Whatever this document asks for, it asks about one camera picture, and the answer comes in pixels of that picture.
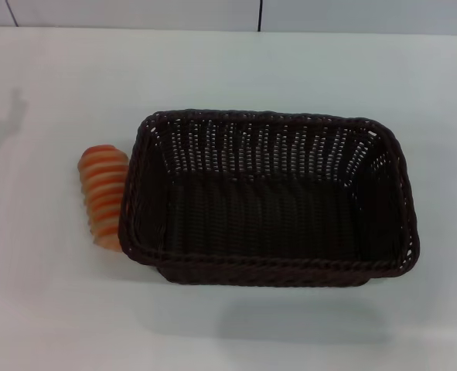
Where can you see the dark brown woven rectangular basket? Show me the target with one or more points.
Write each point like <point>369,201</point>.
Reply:
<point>274,216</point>

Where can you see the orange striped bread loaf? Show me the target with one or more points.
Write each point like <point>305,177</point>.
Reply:
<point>100,185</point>

